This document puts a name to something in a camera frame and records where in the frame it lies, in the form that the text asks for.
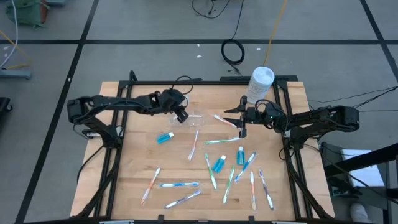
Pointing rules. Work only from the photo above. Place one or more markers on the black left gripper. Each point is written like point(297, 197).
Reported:
point(172, 98)

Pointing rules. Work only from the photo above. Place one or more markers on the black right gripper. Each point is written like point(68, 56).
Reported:
point(252, 116)

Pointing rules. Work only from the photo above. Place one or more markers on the red white toothbrush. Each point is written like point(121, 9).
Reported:
point(222, 120)

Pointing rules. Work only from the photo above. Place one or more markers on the green white toothbrush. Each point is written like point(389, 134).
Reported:
point(229, 183)
point(210, 170)
point(220, 141)

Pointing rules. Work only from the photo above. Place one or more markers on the clear plastic bag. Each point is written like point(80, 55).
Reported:
point(196, 119)

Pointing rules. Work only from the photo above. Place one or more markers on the blue mouthwash bottle white cap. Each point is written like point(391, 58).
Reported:
point(218, 165)
point(164, 138)
point(240, 157)

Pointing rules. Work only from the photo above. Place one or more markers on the blue white toothbrush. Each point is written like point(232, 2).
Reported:
point(245, 166)
point(178, 184)

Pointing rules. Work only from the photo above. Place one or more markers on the pink white toothbrush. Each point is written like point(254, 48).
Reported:
point(193, 144)

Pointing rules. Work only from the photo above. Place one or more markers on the orange white toothbrush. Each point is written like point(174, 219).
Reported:
point(150, 186)
point(252, 188)

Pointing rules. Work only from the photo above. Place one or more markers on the purple white toothbrush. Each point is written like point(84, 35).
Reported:
point(265, 189)
point(183, 199)

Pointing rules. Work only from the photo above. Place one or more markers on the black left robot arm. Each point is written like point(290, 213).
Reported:
point(124, 102)

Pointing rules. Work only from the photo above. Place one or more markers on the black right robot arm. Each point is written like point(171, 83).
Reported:
point(317, 119)

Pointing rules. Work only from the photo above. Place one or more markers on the white wipes canister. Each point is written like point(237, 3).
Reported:
point(259, 84)

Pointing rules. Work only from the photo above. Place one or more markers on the black stand beam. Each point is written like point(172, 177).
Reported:
point(363, 160)

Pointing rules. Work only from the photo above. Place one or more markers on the white box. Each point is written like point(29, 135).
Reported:
point(367, 175)

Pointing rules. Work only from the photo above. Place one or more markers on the grey-blue floor bar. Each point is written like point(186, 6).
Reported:
point(15, 74)

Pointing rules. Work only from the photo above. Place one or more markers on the black chair base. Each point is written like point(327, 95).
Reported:
point(4, 105)

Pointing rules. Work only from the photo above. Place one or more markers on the green bag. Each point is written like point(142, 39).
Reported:
point(26, 12)

